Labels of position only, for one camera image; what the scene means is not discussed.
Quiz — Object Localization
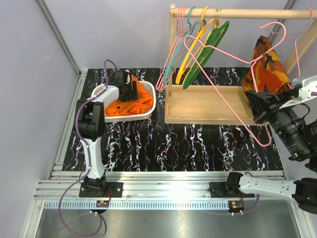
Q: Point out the pink wire hanger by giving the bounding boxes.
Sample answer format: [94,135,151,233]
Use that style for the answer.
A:
[263,8,317,75]
[183,21,287,147]

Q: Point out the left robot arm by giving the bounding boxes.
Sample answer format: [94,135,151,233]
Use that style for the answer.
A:
[75,70,138,197]

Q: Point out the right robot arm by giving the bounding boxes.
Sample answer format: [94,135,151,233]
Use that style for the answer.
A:
[225,89,317,214]

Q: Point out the camouflage orange trousers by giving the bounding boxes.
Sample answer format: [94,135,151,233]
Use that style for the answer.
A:
[241,36,290,94]

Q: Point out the green plastic hanger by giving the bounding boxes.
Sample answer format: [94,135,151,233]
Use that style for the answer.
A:
[182,21,230,89]

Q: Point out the yellow plastic hanger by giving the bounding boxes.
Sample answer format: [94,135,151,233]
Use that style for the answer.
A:
[175,6,219,88]

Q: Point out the teal plastic hanger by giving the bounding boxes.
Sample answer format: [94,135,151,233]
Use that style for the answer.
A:
[162,6,205,84]

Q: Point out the white perforated plastic basket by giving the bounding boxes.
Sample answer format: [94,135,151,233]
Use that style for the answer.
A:
[88,79,156,123]

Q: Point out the wooden clothes rack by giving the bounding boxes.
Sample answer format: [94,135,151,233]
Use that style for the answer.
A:
[164,8,317,125]

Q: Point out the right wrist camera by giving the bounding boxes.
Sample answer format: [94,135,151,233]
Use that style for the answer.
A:
[280,75,317,109]

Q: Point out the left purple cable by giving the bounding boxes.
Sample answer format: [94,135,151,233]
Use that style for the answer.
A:
[58,59,119,236]

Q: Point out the aluminium corner frame post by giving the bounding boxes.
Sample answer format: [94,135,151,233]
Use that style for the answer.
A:
[33,0,88,107]

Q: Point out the pink wire hangers bunch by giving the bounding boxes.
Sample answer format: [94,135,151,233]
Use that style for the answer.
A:
[156,7,190,91]

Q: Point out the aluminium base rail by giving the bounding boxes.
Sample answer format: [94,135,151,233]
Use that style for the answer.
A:
[33,170,303,210]

